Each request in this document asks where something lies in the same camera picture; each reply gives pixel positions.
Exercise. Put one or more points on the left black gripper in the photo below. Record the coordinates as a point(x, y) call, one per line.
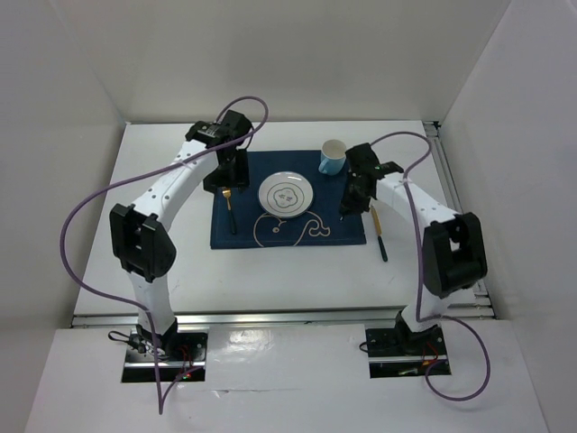
point(239, 178)

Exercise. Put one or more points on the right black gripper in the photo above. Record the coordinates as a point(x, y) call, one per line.
point(347, 203)

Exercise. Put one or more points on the gold fork dark handle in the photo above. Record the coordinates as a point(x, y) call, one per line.
point(227, 194)

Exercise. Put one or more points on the blue whale placemat cloth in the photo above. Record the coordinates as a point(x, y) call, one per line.
point(321, 225)

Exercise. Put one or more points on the light blue mug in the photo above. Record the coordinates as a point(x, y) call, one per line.
point(333, 157)

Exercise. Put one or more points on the white plate blue rim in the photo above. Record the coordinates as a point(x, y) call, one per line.
point(286, 194)

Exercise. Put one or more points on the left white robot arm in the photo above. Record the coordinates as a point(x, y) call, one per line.
point(140, 231)

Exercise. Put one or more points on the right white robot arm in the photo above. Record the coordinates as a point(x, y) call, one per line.
point(450, 248)

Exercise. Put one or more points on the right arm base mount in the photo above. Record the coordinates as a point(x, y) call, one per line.
point(389, 358)

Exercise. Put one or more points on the aluminium table frame rail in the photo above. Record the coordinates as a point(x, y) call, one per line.
point(266, 278)

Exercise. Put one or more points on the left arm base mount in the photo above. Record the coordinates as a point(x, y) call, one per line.
point(186, 358)

